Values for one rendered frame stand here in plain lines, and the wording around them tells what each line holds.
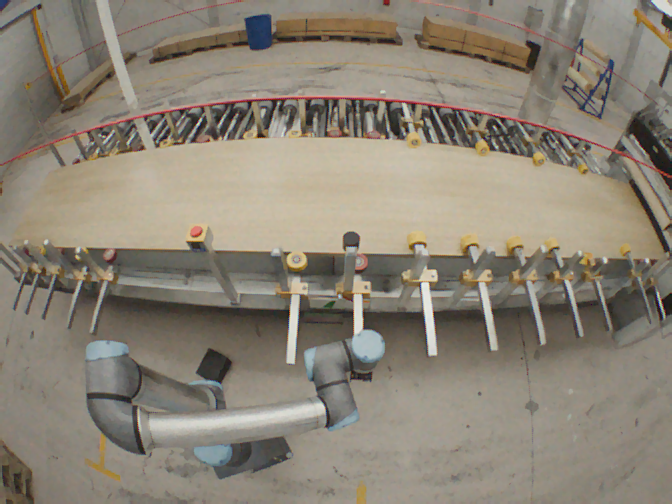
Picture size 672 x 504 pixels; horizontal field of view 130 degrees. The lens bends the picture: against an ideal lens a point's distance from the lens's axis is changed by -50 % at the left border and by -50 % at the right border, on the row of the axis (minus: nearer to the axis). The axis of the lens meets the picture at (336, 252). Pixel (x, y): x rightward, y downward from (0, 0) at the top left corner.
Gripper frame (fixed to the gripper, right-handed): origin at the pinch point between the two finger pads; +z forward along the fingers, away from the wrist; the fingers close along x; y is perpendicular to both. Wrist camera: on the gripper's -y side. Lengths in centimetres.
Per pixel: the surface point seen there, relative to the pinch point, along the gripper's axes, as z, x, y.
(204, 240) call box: -39, -52, -28
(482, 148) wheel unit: -15, 78, -120
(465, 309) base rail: 12, 53, -29
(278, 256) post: -29, -28, -30
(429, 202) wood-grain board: -9, 36, -77
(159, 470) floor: 84, -123, 70
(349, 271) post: -20.1, -4.4, -30.0
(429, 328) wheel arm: -13.5, 24.5, -10.8
